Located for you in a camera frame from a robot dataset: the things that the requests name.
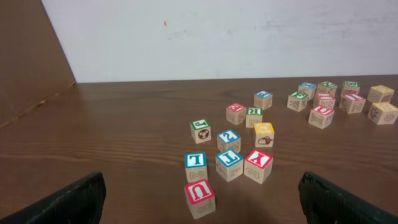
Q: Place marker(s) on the blue 2 block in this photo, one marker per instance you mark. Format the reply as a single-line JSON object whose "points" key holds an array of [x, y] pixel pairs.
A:
{"points": [[228, 139]]}

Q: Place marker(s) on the green R block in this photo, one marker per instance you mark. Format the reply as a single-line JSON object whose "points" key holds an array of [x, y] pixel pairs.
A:
{"points": [[253, 116]]}

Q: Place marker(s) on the blue P block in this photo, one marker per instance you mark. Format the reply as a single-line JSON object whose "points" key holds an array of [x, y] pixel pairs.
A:
{"points": [[263, 99]]}

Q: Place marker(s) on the red i block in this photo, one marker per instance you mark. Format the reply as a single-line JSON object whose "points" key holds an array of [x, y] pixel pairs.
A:
{"points": [[324, 99], [352, 103]]}

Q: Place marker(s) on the red E block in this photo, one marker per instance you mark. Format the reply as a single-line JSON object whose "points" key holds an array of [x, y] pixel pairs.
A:
{"points": [[236, 113]]}

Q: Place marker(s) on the green B block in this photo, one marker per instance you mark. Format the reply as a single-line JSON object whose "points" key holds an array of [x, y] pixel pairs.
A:
{"points": [[350, 88]]}

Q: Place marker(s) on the green N block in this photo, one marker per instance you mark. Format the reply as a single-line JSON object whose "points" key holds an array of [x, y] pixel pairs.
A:
{"points": [[327, 87]]}

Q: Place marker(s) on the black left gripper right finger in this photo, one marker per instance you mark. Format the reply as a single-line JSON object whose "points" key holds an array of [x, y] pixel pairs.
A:
{"points": [[323, 202]]}

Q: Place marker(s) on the green F block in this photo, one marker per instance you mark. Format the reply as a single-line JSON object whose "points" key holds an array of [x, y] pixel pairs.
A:
{"points": [[297, 101]]}

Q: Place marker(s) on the blue L block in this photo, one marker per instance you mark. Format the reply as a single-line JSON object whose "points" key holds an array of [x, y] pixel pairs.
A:
{"points": [[196, 166]]}

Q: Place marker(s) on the yellow C block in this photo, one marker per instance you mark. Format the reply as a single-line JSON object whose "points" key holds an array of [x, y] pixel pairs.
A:
{"points": [[380, 93]]}

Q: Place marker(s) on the blue X block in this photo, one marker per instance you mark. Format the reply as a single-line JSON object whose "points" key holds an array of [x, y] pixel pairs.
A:
{"points": [[308, 88]]}

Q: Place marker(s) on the blue T block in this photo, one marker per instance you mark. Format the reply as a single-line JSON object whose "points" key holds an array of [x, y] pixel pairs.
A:
{"points": [[229, 164]]}

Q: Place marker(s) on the red Y block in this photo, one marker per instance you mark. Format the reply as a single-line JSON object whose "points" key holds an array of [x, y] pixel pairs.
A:
{"points": [[258, 166]]}

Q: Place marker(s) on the red u block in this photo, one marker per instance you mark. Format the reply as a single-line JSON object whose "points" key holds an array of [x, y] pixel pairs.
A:
{"points": [[321, 116], [200, 198]]}

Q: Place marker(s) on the red U block centre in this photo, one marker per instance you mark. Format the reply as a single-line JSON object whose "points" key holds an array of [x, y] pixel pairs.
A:
{"points": [[321, 116]]}

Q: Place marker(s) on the green J block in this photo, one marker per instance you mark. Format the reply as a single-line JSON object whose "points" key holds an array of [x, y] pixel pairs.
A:
{"points": [[200, 130]]}

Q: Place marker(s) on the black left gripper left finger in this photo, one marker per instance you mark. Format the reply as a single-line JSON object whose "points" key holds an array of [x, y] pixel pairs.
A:
{"points": [[79, 202]]}

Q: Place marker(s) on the yellow block near 2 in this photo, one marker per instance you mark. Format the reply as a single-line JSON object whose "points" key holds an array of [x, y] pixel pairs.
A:
{"points": [[264, 135]]}

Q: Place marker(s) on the yellow S block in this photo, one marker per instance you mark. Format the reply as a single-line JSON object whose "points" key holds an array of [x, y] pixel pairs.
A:
{"points": [[382, 113]]}

